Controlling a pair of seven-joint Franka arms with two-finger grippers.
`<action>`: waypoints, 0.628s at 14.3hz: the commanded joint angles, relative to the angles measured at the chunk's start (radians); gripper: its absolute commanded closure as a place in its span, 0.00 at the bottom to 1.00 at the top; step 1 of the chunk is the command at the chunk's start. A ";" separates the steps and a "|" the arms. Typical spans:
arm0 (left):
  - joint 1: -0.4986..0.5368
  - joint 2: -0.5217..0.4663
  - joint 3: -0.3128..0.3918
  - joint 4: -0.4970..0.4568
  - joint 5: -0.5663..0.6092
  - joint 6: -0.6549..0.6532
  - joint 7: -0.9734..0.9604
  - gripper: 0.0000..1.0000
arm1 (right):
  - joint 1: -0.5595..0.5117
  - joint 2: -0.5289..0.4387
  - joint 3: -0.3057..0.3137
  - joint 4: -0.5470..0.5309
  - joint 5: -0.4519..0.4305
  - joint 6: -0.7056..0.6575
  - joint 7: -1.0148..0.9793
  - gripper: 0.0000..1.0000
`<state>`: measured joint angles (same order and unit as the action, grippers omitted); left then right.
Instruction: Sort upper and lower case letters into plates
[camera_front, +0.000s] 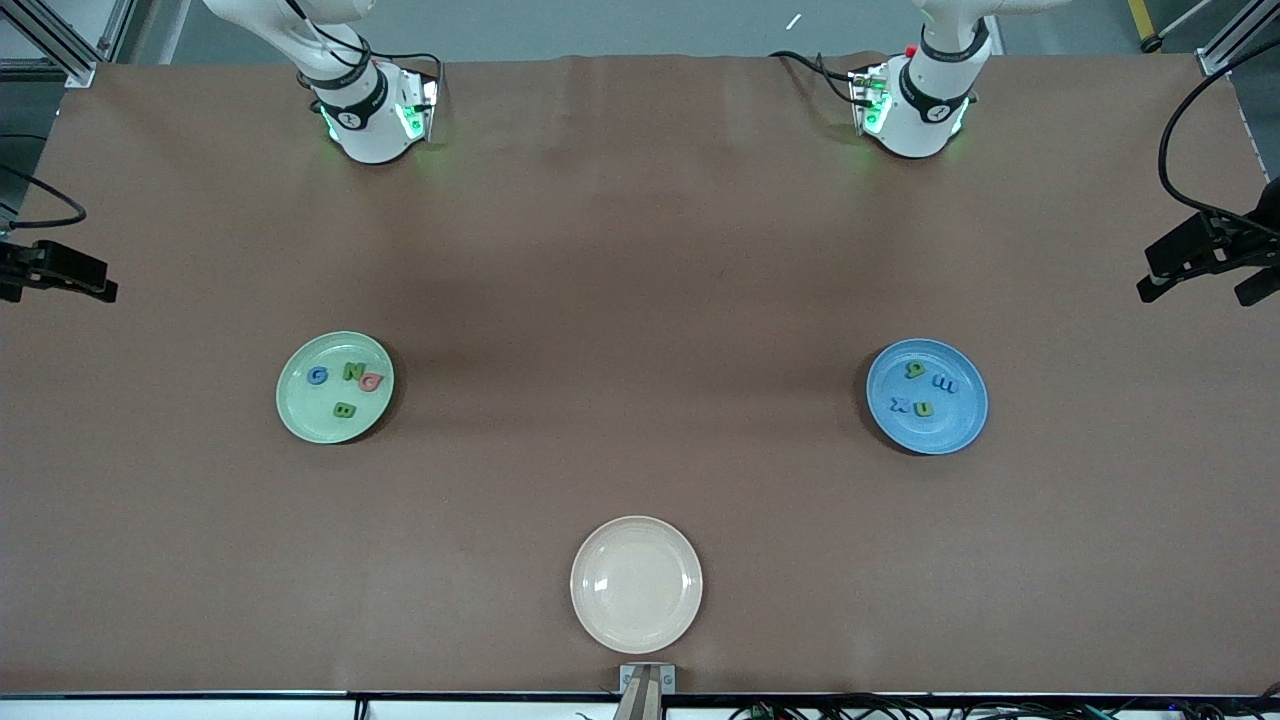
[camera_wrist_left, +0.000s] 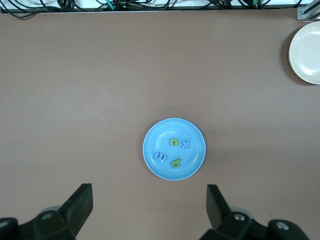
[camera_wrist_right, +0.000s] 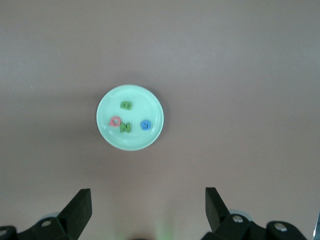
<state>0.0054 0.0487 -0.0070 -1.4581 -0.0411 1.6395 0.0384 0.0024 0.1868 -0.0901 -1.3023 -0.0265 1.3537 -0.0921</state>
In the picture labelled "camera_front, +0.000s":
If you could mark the blue letter G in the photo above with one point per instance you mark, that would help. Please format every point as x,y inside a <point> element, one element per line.
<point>312,377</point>

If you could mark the blue letter m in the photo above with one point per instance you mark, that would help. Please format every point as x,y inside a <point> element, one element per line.
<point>945,385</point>

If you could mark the green letter N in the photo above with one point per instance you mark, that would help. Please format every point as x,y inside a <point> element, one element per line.
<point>354,372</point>

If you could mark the green letter B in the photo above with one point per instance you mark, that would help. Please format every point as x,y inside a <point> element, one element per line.
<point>344,410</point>

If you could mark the red letter Q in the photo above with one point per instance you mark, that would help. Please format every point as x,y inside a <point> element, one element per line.
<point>378,386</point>

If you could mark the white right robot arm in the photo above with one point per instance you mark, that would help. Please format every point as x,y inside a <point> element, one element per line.
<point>370,130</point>

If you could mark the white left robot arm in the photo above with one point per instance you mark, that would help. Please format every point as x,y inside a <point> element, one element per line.
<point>920,130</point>

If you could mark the grey wheeled stand leg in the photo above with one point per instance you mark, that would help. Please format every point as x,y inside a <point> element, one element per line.
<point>1152,43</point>

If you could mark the green plate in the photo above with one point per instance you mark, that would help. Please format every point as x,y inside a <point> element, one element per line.
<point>310,410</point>

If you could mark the blue plate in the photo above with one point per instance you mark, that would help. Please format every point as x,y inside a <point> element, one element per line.
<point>950,425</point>

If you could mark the brown table cover sheet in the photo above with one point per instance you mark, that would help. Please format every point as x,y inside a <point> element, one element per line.
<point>640,250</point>

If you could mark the cream plate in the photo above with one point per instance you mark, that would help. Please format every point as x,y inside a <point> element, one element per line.
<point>636,585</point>

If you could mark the white table front rail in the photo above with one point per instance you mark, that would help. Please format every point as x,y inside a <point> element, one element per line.
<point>150,710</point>

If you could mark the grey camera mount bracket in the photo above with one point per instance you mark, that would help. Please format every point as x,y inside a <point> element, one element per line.
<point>647,690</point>

